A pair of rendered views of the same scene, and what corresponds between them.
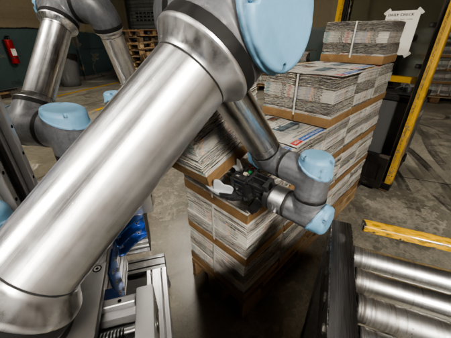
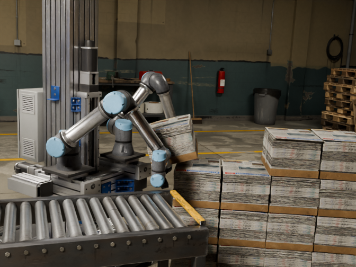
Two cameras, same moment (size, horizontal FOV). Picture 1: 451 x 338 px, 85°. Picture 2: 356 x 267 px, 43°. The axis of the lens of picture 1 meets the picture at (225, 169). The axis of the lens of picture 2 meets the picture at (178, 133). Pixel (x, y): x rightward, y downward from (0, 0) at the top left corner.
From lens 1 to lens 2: 2.29 m
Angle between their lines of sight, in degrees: 49
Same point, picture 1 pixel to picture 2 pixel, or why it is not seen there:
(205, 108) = (98, 117)
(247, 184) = not seen: hidden behind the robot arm
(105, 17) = (159, 88)
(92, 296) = (85, 169)
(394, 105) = not seen: outside the picture
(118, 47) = (163, 100)
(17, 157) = (96, 131)
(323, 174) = (154, 157)
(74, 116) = (123, 124)
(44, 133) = (114, 128)
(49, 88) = not seen: hidden behind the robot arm
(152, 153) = (88, 122)
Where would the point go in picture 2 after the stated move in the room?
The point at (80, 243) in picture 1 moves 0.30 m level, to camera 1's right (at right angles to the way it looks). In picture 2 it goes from (74, 132) to (104, 142)
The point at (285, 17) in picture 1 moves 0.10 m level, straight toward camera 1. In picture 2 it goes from (111, 104) to (92, 105)
